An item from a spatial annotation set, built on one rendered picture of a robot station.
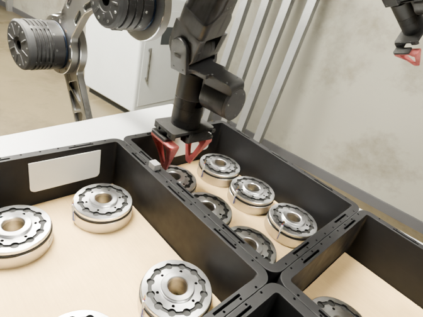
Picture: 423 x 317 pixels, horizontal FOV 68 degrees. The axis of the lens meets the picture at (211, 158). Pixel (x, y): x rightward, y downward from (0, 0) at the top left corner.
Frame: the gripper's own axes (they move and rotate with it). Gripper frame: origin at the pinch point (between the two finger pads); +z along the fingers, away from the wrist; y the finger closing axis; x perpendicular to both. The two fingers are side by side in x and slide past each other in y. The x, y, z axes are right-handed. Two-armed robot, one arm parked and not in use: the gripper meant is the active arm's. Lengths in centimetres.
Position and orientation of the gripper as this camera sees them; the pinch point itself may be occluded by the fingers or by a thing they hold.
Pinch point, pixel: (177, 161)
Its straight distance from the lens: 66.2
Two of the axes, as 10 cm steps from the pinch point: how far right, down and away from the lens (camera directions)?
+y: 7.3, -2.0, 6.6
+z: -2.3, 8.3, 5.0
